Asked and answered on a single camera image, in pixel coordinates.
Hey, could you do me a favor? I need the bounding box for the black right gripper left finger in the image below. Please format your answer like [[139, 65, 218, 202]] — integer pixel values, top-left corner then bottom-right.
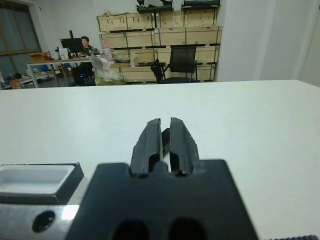
[[129, 118, 164, 176]]

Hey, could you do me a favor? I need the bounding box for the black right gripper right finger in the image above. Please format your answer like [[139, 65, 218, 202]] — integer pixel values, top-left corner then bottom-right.
[[169, 116, 201, 177]]

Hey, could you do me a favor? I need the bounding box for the black box base white tray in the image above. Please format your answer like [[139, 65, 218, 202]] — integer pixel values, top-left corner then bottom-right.
[[0, 161, 85, 206]]

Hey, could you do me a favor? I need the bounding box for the brown cardboard box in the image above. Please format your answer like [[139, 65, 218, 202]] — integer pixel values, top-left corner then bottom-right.
[[28, 51, 55, 62]]

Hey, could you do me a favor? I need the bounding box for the yellow-green plastic bag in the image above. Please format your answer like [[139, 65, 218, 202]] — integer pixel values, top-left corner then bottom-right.
[[89, 55, 126, 86]]

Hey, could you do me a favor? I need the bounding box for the black mesh office chair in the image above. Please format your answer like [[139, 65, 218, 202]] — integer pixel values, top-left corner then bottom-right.
[[157, 46, 199, 85]]

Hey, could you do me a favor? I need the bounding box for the white pink carton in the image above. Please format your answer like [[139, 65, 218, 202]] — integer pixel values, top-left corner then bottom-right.
[[103, 48, 114, 63]]

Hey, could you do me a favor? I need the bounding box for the seated person dark hair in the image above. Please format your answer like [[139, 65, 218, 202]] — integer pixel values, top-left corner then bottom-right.
[[79, 35, 102, 60]]

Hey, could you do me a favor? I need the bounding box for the black computer monitor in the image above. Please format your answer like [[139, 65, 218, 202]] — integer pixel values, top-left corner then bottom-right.
[[59, 37, 85, 57]]

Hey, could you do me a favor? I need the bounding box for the wooden top office desk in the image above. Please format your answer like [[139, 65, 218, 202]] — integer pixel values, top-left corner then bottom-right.
[[24, 56, 99, 88]]

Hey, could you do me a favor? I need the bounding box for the black case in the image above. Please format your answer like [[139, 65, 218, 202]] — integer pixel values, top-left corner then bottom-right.
[[136, 0, 175, 14], [181, 0, 221, 11]]

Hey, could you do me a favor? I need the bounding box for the brown framed window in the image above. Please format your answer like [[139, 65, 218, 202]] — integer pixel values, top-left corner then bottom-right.
[[0, 0, 43, 87]]

